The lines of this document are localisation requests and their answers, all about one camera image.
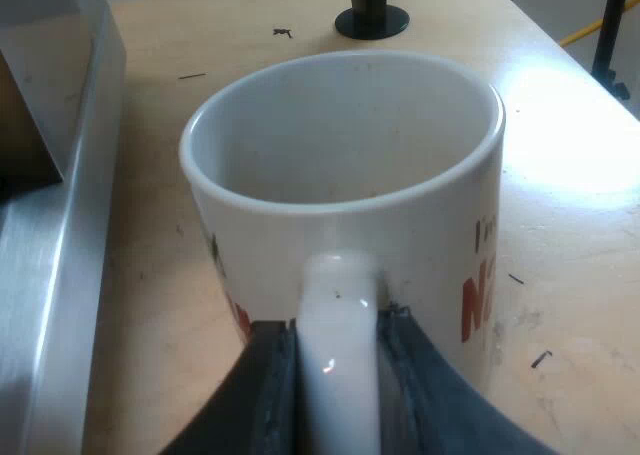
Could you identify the small black tamper with knob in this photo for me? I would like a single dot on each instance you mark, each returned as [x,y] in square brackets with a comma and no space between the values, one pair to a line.
[372,15]

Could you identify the steel espresso machine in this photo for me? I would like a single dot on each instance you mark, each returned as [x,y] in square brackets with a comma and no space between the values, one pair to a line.
[45,225]

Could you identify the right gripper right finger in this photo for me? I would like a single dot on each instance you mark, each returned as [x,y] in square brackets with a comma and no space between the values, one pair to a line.
[440,400]

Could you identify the black tripod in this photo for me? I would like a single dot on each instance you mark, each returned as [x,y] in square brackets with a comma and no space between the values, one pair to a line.
[612,30]

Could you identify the white mug red black print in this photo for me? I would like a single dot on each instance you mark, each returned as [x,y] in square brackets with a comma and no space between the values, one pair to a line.
[350,175]

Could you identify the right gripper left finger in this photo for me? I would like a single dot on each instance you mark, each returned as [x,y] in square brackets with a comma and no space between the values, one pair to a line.
[250,400]

